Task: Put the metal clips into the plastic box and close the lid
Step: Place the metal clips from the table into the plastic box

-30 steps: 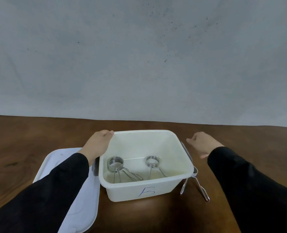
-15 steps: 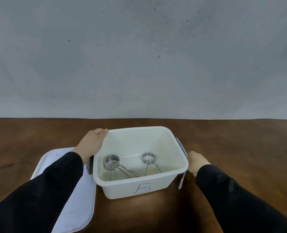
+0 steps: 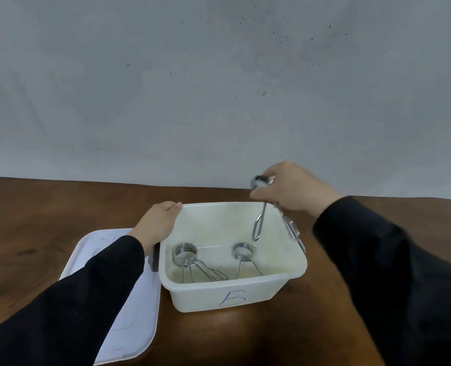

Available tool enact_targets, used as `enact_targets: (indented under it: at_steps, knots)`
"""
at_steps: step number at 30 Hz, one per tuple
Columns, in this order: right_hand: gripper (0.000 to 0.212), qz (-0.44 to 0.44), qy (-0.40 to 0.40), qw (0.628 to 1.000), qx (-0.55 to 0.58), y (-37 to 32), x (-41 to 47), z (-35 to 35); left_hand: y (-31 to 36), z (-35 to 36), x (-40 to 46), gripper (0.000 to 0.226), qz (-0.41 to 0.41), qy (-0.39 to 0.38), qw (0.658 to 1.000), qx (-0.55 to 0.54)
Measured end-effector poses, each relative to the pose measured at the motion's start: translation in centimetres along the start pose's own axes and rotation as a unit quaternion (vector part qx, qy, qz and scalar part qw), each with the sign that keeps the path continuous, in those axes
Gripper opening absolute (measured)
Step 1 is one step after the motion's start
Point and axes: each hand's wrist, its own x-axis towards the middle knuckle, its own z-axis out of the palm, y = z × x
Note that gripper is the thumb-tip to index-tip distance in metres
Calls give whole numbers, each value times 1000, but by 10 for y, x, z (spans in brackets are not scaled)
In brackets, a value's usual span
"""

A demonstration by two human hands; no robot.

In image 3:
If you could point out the person's right hand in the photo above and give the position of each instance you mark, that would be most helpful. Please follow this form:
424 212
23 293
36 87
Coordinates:
299 190

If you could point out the person's left hand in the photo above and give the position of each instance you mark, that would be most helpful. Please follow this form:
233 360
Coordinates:
154 224

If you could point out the person's left thumb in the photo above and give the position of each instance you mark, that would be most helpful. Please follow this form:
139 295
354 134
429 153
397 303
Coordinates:
174 205

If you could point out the person's right thumb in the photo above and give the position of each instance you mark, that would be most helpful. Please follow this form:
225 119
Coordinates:
261 194

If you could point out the metal spring clamp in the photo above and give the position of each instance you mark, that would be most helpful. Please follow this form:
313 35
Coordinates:
185 251
260 221
242 250

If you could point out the white plastic storage box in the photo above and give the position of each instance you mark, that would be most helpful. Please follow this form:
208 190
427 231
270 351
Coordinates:
210 295

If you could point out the person's left forearm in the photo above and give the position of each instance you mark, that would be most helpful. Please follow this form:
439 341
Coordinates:
69 312

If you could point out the person's right forearm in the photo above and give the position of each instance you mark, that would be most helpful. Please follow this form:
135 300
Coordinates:
393 285

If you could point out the grey box latch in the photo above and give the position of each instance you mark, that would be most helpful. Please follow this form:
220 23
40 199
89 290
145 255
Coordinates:
154 259
294 229

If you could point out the white plastic box lid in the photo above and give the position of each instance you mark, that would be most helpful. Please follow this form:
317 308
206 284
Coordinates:
137 320

